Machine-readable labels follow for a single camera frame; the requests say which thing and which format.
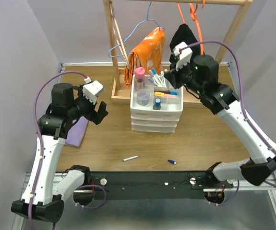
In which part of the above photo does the pink lid pen tube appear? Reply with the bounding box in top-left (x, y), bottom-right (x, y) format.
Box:
top-left (135, 67), bottom-right (145, 91)

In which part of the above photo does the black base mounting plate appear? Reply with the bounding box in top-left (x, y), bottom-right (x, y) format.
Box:
top-left (72, 170), bottom-right (234, 206)

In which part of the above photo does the purple folded cloth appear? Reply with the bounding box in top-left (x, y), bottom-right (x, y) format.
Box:
top-left (65, 117), bottom-right (88, 147)

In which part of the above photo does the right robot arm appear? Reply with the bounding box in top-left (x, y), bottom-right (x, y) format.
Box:
top-left (164, 55), bottom-right (276, 188)

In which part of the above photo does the blue wire hanger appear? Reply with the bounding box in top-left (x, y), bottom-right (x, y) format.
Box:
top-left (108, 1), bottom-right (165, 58)

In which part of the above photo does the wooden clothes rack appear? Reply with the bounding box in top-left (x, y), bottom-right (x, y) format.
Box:
top-left (103, 0), bottom-right (253, 104)

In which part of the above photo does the clear paperclip jar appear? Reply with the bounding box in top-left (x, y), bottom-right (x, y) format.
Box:
top-left (136, 89), bottom-right (150, 106)

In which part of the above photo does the small blue cap piece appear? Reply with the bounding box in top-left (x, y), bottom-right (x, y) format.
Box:
top-left (168, 159), bottom-right (177, 165)

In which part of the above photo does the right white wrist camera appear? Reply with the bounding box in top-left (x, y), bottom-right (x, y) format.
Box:
top-left (172, 42), bottom-right (193, 71)

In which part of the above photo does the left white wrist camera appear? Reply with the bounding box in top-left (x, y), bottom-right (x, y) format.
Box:
top-left (83, 76), bottom-right (104, 104)

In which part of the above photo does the white drawer organizer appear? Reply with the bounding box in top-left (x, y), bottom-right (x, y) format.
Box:
top-left (130, 75), bottom-right (183, 133)

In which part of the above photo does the orange strap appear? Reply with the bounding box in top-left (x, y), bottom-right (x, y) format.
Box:
top-left (177, 0), bottom-right (206, 56)

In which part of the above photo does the small white black-tip pen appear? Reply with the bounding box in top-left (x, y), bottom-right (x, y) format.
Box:
top-left (122, 155), bottom-right (140, 162)

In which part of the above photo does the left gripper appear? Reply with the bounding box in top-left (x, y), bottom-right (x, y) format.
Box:
top-left (68, 84), bottom-right (109, 125)

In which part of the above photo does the blue lid small jar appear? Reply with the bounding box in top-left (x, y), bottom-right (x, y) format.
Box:
top-left (153, 98), bottom-right (161, 110)

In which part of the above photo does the yellow pink highlighter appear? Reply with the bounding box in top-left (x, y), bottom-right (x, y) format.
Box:
top-left (154, 92), bottom-right (177, 98)

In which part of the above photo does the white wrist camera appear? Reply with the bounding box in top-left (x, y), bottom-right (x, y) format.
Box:
top-left (83, 76), bottom-right (104, 104)
top-left (172, 42), bottom-right (193, 71)

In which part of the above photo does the black teal highlighter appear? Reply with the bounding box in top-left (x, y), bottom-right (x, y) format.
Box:
top-left (161, 91), bottom-right (178, 95)

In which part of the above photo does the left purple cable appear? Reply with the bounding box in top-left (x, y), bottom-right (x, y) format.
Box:
top-left (27, 71), bottom-right (92, 230)

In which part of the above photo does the lavender cap white marker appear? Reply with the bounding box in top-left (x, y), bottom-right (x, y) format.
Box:
top-left (148, 77), bottom-right (159, 87)

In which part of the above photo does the blue cap white marker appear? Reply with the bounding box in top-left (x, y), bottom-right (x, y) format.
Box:
top-left (151, 68), bottom-right (165, 87)

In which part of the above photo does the orange patterned cloth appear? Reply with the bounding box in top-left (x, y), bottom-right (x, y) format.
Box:
top-left (124, 27), bottom-right (165, 87)

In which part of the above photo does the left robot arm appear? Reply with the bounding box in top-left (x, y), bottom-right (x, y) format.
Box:
top-left (11, 81), bottom-right (108, 223)

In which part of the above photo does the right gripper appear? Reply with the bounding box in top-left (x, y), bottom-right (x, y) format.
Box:
top-left (164, 57), bottom-right (204, 95)

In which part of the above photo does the aluminium frame rail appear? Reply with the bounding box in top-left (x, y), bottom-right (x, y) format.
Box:
top-left (22, 172), bottom-right (276, 193)

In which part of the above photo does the black garment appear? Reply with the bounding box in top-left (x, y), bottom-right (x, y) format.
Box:
top-left (169, 23), bottom-right (201, 69)

